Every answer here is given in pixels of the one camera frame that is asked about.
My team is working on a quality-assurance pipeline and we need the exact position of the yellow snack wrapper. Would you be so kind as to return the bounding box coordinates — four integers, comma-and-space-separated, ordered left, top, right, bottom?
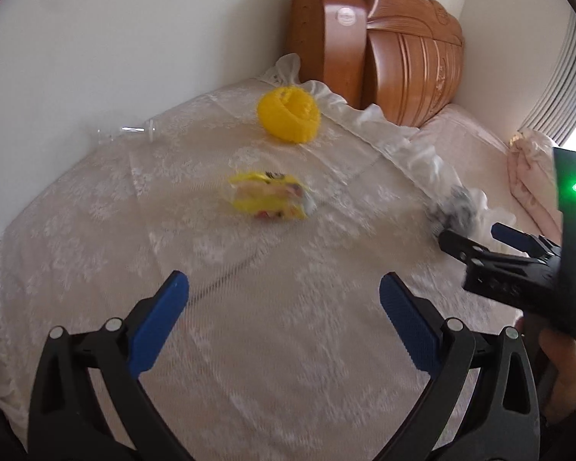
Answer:
228, 171, 316, 222

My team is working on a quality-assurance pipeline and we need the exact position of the white lace tablecloth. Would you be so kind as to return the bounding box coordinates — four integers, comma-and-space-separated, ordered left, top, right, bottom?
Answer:
0, 53, 526, 461

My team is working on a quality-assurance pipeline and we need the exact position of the silver foil ball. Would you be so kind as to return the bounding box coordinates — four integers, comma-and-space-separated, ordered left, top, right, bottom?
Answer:
428, 186, 488, 237

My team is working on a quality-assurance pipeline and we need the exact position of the clear plastic piece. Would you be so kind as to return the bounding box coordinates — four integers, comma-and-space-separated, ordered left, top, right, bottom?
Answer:
95, 118, 157, 141

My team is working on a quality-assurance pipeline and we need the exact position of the yellow foam net ball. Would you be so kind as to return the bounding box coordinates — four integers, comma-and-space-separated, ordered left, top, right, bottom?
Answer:
257, 85, 322, 144

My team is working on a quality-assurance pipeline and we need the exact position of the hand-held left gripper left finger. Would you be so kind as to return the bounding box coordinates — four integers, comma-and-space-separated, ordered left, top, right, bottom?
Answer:
27, 270, 195, 461

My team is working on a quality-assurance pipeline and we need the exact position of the pink bed sheet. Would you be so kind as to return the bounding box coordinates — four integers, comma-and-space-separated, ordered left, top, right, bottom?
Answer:
410, 103, 524, 202

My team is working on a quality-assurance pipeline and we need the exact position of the person's right hand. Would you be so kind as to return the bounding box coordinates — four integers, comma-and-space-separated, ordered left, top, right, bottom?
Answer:
539, 330, 576, 418

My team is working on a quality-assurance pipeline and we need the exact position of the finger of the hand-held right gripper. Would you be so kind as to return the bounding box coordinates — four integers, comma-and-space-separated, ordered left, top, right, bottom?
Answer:
490, 223, 560, 256
438, 229, 493, 264

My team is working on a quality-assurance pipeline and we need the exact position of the striped grey curtain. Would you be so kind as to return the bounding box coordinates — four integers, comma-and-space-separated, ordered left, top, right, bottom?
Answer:
517, 12, 576, 157

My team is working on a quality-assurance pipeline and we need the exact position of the wooden headboard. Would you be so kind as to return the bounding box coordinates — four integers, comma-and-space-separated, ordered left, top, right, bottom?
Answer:
287, 0, 464, 128

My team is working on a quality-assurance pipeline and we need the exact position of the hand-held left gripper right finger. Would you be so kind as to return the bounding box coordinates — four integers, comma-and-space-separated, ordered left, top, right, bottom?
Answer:
379, 272, 541, 461

